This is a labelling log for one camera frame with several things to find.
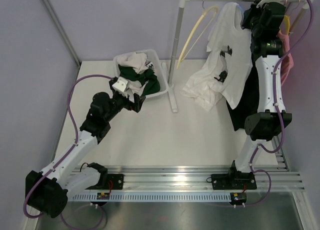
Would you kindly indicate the green and white t shirt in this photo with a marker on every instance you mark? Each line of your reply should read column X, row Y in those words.
column 139, row 71

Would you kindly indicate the white printed t shirt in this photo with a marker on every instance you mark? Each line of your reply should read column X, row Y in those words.
column 206, row 86

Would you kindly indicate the white slotted cable duct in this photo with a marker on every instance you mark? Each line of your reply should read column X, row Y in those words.
column 218, row 197

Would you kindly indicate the white plastic basket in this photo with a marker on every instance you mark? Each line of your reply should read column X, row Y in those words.
column 161, row 76

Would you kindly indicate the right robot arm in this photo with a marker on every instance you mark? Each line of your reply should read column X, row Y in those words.
column 263, row 19

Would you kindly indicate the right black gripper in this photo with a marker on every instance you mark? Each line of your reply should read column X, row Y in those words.
column 248, row 13

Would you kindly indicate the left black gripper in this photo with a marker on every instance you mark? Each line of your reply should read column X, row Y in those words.
column 137, row 100

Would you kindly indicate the aluminium mounting rail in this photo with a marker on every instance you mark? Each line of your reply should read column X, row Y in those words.
column 195, row 178

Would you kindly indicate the yellow hanger back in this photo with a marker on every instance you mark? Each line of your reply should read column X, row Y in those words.
column 287, row 24

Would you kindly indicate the black t shirt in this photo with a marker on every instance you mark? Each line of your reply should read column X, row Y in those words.
column 245, row 102

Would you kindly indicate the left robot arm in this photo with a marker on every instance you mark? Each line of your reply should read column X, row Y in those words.
column 49, row 190

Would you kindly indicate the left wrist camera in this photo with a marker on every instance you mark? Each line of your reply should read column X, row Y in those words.
column 121, row 85

